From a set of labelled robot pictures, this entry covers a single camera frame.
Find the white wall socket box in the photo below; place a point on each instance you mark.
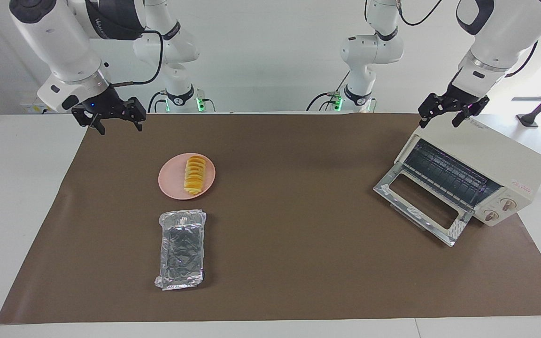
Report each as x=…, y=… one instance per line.
x=31, y=108

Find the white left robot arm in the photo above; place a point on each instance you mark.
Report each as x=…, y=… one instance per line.
x=505, y=33

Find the silver foil baking tray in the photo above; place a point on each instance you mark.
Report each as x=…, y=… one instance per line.
x=181, y=249

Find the glass oven door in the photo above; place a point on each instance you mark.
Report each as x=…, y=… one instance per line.
x=458, y=230

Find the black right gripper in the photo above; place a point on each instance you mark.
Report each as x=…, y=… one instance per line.
x=106, y=103

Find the round oven knob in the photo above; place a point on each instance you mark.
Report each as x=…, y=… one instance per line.
x=509, y=204
x=491, y=216

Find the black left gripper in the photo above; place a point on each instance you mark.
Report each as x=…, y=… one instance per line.
x=453, y=101

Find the pink round plate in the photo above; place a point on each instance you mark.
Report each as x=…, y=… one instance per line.
x=169, y=180

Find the cream toaster oven body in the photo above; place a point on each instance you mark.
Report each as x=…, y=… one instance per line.
x=500, y=155

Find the sliced yellow bread loaf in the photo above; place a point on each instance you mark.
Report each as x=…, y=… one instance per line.
x=194, y=176

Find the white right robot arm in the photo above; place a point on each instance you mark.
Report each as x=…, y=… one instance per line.
x=59, y=42

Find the brown table mat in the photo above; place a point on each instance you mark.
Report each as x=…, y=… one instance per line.
x=298, y=258

